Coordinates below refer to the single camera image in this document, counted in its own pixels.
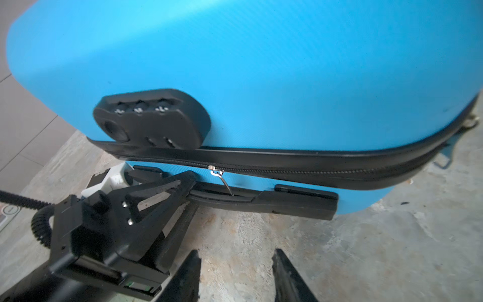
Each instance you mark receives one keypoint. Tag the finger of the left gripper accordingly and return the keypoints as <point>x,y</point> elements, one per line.
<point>134,216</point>
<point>164,250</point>

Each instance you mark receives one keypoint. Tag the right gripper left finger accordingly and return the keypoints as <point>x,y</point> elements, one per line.
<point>184,285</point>

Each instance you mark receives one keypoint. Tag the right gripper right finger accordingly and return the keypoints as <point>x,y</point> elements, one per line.
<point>289,285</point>

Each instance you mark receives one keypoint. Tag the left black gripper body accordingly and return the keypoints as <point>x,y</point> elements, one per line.
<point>73,224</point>

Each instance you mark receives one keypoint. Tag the blue suitcase with black lining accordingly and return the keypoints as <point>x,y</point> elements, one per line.
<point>352,97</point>

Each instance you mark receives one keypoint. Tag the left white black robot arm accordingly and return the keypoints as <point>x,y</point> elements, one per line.
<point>25,273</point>

